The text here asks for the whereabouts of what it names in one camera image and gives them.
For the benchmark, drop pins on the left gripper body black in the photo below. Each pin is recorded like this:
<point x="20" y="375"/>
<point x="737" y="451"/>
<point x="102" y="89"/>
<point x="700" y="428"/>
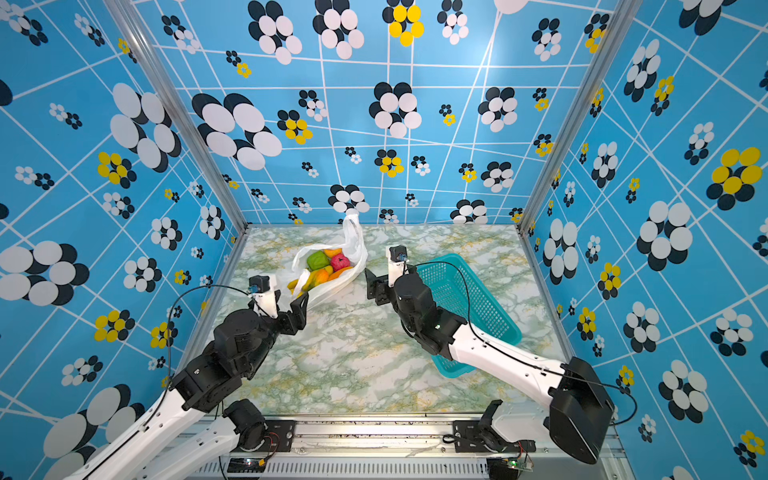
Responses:
<point x="269" y="330"/>

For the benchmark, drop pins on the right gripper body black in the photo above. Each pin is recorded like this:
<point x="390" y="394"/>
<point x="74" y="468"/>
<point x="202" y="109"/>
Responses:
<point x="397" y="300"/>

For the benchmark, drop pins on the teal plastic basket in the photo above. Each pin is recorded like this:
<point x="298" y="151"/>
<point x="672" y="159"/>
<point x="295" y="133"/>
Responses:
<point x="457" y="288"/>

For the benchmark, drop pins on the white plastic bag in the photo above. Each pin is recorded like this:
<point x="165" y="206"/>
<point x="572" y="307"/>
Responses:
<point x="352" y="245"/>

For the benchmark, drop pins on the green orange papaya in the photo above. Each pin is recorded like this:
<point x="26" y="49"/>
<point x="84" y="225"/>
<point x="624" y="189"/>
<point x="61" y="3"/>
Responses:
<point x="320" y="276"/>

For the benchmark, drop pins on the orange yellow mango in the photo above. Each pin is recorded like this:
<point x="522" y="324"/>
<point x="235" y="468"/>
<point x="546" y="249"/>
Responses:
<point x="337" y="274"/>

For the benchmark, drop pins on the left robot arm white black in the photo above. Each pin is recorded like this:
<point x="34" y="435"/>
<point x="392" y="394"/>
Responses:
<point x="145" y="450"/>

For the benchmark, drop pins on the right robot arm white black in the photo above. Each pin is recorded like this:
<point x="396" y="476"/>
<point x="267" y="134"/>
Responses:
<point x="579" y="408"/>

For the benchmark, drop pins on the pink fruit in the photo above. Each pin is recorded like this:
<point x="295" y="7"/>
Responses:
<point x="339" y="261"/>

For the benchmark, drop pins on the green fruit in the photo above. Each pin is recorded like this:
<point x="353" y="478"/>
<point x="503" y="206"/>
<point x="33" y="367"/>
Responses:
<point x="317" y="261"/>

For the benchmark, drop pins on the yellow banana bunch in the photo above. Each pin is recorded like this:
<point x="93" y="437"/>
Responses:
<point x="296" y="287"/>

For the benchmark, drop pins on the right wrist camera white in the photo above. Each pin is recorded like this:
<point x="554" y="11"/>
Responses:
<point x="397" y="258"/>

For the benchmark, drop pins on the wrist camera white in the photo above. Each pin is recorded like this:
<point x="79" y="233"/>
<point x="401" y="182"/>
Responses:
<point x="397" y="258"/>
<point x="263" y="294"/>

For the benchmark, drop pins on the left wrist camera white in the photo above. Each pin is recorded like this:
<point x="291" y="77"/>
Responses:
<point x="263" y="294"/>

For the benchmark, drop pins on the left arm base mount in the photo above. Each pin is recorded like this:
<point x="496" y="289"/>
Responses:
<point x="255" y="432"/>

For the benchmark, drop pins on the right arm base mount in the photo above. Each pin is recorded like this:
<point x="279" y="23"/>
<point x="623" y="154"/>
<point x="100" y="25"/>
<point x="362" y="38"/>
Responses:
<point x="474" y="436"/>

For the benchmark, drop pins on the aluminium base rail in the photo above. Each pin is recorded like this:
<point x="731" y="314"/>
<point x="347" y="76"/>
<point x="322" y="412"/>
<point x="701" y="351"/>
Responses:
<point x="408" y="446"/>

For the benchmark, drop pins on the left aluminium corner post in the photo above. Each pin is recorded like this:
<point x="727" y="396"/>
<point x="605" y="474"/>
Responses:
<point x="128" y="22"/>

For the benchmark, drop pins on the aluminium corner post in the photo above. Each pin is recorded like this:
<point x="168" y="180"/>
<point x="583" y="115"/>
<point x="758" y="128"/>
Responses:
<point x="128" y="22"/>
<point x="620" y="22"/>

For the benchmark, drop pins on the right aluminium corner post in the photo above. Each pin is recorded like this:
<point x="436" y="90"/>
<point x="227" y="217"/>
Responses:
<point x="620" y="22"/>

